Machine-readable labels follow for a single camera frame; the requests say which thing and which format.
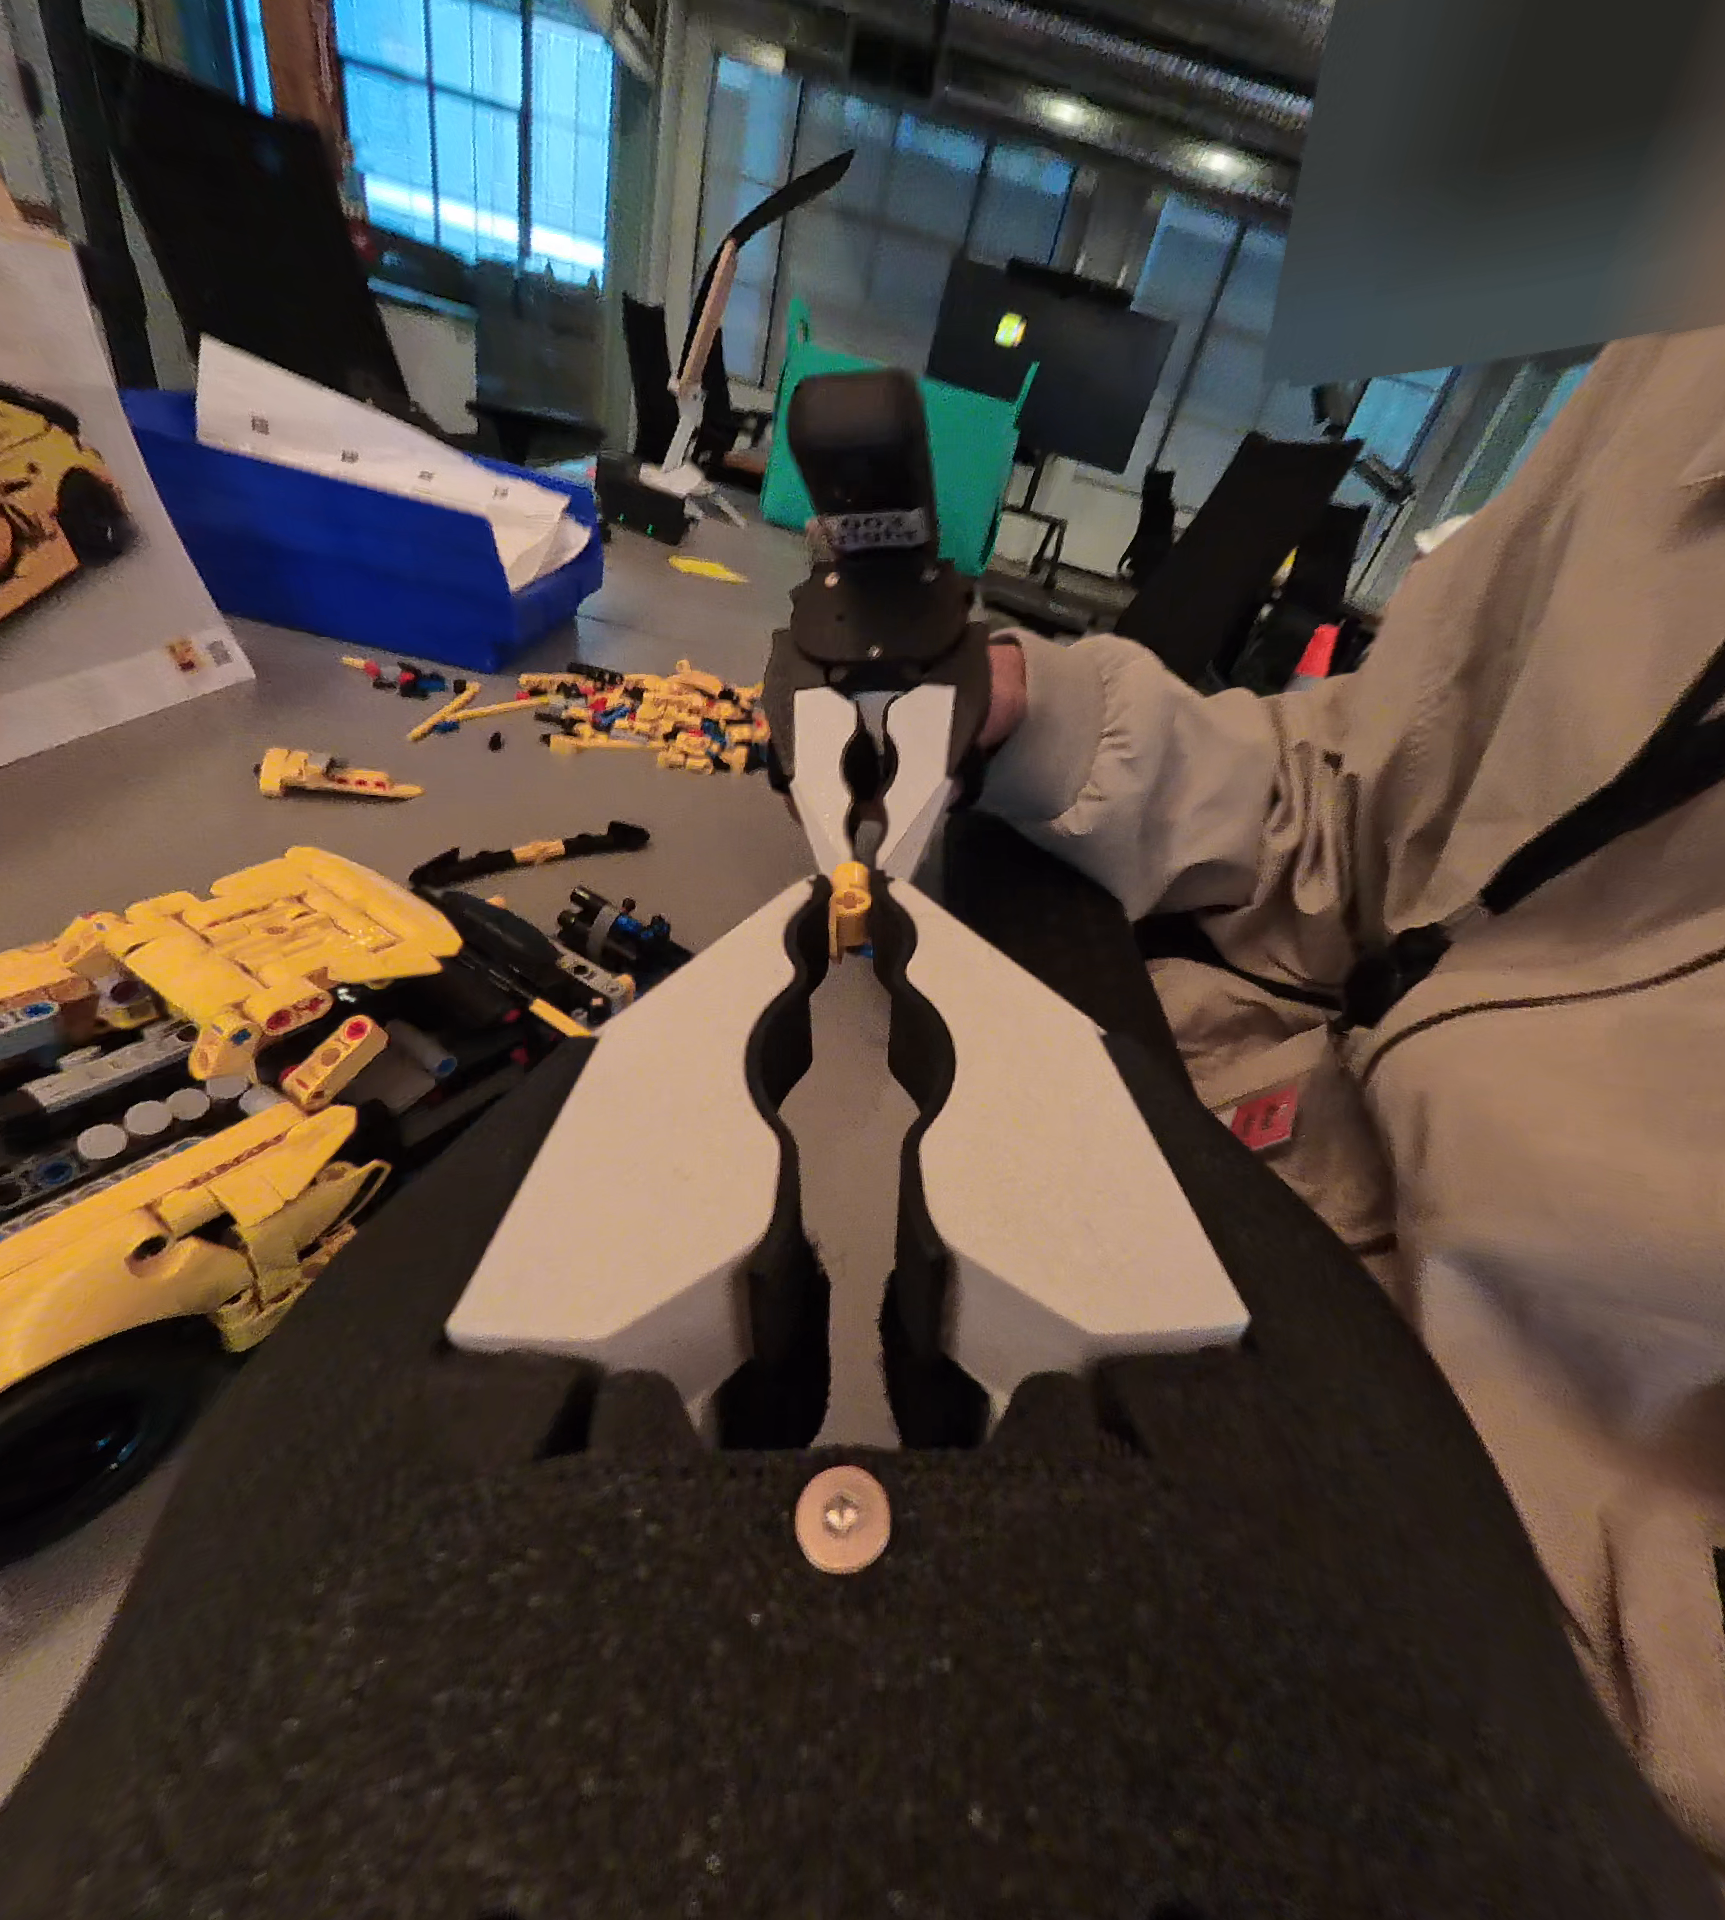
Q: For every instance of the pile of loose bricks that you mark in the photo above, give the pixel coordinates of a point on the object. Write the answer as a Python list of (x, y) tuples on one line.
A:
[(651, 713)]

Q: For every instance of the small yellow brick assembly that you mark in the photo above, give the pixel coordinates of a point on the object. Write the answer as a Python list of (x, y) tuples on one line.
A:
[(322, 775)]

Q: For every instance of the window wall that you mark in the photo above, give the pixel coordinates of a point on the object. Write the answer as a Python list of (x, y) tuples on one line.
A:
[(472, 135)]

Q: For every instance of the dark board panel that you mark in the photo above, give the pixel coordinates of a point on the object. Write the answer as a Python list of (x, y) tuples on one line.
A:
[(248, 240)]

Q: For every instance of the small yellow brick connector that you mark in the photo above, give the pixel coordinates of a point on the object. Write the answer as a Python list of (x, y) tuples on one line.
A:
[(851, 898)]

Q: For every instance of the grey desk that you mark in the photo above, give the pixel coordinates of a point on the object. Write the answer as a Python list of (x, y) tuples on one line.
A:
[(81, 832)]

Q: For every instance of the blue plastic bin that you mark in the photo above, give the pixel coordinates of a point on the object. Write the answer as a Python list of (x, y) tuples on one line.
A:
[(350, 555)]

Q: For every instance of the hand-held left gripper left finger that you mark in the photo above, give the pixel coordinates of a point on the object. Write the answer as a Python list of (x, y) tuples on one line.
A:
[(621, 1185)]

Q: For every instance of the black curved brick piece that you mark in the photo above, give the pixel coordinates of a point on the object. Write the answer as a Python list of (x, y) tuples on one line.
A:
[(531, 860)]

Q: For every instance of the black monitor on stand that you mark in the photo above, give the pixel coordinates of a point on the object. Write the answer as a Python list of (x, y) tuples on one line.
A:
[(1057, 367)]

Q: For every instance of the person's right forearm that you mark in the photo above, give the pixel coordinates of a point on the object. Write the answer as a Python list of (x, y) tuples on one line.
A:
[(1178, 764)]

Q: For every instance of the black office chair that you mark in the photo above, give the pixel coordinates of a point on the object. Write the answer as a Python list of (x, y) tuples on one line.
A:
[(1238, 555)]

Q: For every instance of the instruction booklet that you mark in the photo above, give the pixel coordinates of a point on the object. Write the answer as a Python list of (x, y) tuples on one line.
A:
[(38, 452)]

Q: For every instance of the black device box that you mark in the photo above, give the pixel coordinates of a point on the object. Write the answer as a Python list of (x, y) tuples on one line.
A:
[(641, 497)]

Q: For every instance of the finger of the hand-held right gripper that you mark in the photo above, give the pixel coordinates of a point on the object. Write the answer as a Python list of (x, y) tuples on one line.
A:
[(819, 764), (925, 764)]

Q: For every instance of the yellow toy brick car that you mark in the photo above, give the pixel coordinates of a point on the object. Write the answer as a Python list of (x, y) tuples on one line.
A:
[(81, 1276)]

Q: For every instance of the person in beige jacket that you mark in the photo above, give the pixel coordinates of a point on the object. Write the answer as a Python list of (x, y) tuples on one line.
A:
[(1581, 1200)]

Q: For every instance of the white paper sheets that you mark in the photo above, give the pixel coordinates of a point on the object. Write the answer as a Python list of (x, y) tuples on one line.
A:
[(350, 433)]

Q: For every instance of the black and beige stand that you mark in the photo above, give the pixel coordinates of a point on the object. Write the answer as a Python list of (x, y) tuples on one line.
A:
[(704, 332)]

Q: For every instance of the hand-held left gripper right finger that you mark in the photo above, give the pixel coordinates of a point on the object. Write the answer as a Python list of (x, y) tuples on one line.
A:
[(1070, 1185)]

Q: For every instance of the person's right hand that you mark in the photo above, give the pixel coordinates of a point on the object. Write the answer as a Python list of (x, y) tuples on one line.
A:
[(1004, 699)]

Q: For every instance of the yellow flat marker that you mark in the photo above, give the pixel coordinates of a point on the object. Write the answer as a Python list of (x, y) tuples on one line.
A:
[(710, 570)]

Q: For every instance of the teal green bin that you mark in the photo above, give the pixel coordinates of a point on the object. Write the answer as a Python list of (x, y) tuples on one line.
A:
[(981, 452)]

